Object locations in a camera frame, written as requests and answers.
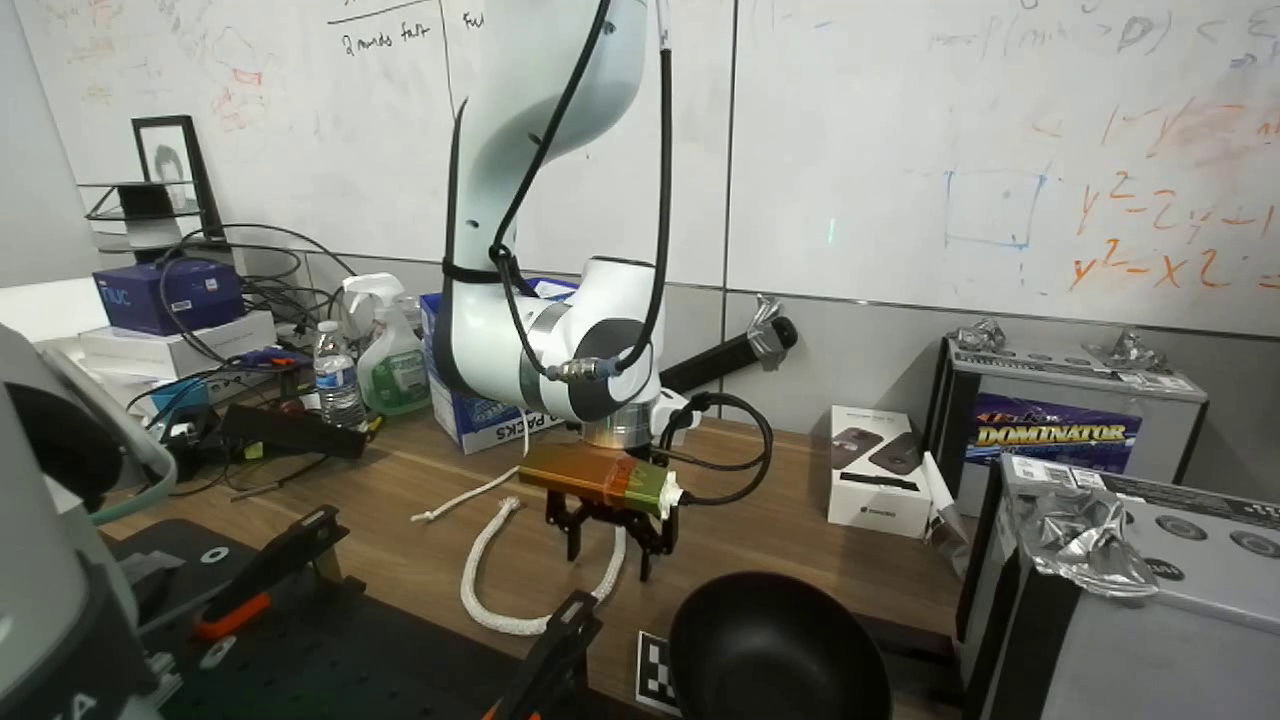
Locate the grey battery box far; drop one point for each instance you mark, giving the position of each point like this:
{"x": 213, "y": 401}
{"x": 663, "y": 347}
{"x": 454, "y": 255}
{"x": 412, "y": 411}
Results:
{"x": 1055, "y": 407}

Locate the black cylindrical handle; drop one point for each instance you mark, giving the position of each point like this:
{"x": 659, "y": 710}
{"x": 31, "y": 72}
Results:
{"x": 765, "y": 347}

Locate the green spray bottle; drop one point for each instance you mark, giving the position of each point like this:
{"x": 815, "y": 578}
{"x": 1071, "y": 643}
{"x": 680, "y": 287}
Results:
{"x": 391, "y": 328}

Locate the clear plastic water bottle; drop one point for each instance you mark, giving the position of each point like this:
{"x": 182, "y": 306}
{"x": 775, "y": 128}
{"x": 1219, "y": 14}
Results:
{"x": 334, "y": 377}

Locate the fiducial marker tag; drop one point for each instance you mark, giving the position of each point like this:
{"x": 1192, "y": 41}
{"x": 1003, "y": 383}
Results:
{"x": 651, "y": 673}

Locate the small white product box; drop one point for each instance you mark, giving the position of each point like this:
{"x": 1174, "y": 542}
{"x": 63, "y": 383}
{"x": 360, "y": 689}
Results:
{"x": 880, "y": 477}

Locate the black frying pan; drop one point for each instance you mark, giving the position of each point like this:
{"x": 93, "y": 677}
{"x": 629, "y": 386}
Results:
{"x": 756, "y": 647}

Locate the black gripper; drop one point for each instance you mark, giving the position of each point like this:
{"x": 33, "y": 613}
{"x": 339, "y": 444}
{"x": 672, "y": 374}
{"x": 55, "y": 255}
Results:
{"x": 570, "y": 512}

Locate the grey battery box near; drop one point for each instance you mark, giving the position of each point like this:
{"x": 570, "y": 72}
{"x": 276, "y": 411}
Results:
{"x": 1105, "y": 596}

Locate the blue box on shelf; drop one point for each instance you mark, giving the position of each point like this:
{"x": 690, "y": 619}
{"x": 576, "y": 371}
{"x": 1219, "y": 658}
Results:
{"x": 168, "y": 296}

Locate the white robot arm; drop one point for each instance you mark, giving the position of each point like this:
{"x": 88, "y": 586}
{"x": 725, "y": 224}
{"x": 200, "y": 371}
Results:
{"x": 574, "y": 343}

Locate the orange handled pliers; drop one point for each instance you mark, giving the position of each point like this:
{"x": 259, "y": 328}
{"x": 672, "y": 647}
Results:
{"x": 285, "y": 555}

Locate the grey battery box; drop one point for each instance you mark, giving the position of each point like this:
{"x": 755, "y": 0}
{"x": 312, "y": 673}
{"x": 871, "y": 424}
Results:
{"x": 1055, "y": 407}
{"x": 1105, "y": 596}

